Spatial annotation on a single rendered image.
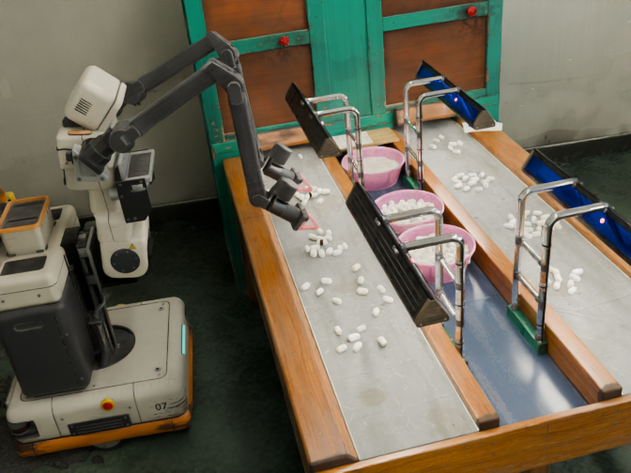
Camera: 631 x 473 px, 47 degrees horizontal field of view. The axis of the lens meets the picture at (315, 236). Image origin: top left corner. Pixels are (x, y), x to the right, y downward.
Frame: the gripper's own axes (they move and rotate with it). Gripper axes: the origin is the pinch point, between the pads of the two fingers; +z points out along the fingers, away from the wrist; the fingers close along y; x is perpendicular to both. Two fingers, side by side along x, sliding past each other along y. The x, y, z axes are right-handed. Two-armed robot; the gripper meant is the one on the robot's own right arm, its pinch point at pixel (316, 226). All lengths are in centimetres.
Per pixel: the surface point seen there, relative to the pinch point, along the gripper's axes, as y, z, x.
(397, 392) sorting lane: -79, 7, 4
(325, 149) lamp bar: 5.4, -11.6, -24.0
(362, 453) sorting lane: -96, -4, 14
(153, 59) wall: 179, -46, 17
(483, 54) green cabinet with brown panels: 84, 61, -81
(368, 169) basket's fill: 52, 31, -16
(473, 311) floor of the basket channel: -46, 38, -14
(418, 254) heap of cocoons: -19.1, 27.5, -14.1
